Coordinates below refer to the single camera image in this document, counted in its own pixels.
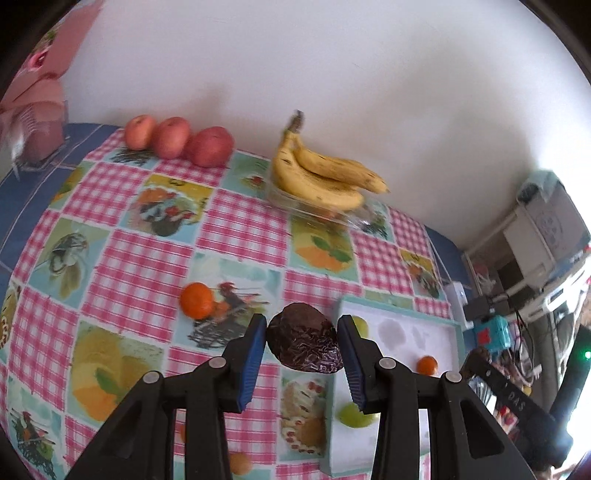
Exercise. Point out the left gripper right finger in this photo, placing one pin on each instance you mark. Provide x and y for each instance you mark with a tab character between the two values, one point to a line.
466	442

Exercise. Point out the tangerine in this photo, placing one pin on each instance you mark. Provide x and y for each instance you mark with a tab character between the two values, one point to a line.
428	366
196	301

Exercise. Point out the teal patterned box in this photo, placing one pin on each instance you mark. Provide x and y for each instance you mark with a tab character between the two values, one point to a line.
494	334

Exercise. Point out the black power adapter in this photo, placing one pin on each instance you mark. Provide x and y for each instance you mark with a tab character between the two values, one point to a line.
483	307

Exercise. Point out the white power strip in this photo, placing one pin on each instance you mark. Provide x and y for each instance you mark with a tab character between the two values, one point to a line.
457	298

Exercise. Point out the checkered fruit-print tablecloth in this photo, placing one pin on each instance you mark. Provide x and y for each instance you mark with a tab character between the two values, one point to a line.
115	263

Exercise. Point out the white shelf unit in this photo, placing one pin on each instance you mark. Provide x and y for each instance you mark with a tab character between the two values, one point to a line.
540	247

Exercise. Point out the blue tablecloth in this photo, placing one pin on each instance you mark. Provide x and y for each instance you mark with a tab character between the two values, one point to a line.
25	197

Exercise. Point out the upper yellow banana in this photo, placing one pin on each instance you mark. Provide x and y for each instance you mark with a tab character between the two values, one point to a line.
343	170

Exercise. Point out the yellow banana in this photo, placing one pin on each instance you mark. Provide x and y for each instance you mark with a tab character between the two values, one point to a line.
297	181
343	170

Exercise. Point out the right red apple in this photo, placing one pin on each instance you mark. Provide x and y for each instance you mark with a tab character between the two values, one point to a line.
210	148

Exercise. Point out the red apple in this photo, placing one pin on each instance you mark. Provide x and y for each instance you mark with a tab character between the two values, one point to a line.
169	138
210	148

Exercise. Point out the middle red apple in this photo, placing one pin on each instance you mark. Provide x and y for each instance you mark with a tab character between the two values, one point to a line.
169	138

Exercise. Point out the lower yellow banana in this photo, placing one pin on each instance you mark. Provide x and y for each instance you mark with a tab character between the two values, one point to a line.
297	181

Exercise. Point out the left pale apple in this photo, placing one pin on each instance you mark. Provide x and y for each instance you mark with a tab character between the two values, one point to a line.
138	132

